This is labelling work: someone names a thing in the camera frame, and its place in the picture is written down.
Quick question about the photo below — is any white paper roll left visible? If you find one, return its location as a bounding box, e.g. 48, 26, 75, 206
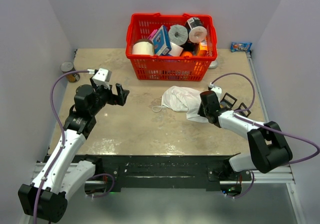
132, 39, 154, 56

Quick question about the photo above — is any white shirt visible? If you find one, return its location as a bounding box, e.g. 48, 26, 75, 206
152, 86, 209, 123

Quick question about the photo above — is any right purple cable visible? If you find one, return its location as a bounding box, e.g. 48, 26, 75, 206
207, 72, 320, 166

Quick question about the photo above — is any black display case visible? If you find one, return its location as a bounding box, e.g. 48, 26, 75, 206
220, 93, 237, 109
235, 102, 251, 117

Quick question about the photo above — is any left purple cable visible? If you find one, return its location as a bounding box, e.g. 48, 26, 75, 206
32, 69, 98, 224

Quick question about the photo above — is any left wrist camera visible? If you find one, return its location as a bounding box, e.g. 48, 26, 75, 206
92, 68, 112, 89

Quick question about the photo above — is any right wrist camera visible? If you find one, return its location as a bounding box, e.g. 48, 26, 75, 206
208, 86, 222, 100

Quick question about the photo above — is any red shopping basket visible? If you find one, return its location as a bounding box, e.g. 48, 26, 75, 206
125, 13, 218, 81

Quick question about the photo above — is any black display case left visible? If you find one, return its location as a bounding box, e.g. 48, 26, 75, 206
220, 93, 237, 109

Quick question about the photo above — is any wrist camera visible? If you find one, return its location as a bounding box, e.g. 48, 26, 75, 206
208, 86, 222, 100
92, 68, 112, 89

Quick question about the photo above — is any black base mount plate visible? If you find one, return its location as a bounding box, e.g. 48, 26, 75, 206
42, 154, 253, 193

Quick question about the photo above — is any orange box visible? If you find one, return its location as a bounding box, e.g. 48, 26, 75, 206
194, 39, 208, 57

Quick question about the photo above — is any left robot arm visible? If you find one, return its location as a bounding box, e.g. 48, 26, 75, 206
18, 84, 130, 223

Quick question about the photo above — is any black display case right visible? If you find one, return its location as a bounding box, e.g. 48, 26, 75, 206
235, 102, 251, 117

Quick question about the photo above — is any pink toilet roll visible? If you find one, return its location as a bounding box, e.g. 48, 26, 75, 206
188, 26, 208, 43

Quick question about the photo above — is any blue box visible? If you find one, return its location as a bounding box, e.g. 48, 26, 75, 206
151, 25, 172, 56

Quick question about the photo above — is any blue candy packet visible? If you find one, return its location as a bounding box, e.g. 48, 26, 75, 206
230, 42, 252, 53

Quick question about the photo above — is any tin can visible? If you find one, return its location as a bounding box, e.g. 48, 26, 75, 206
60, 61, 80, 83

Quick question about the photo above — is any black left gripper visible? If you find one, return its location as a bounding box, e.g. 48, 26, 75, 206
90, 77, 129, 115

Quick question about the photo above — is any grey toilet roll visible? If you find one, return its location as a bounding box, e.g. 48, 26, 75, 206
168, 25, 189, 46

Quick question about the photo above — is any silver round object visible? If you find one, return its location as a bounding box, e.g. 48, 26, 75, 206
208, 60, 218, 69

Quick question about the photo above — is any pink packet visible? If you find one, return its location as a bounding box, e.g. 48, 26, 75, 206
148, 29, 158, 40

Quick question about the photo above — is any purple cable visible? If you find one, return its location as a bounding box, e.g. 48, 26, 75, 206
207, 72, 320, 166
32, 69, 98, 224

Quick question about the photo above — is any orange fruit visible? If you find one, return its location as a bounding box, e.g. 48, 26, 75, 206
180, 51, 193, 58

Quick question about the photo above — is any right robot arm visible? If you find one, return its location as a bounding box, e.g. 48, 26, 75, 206
198, 90, 293, 180

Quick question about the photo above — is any black cylinder container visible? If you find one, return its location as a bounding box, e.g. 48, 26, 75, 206
184, 17, 204, 31

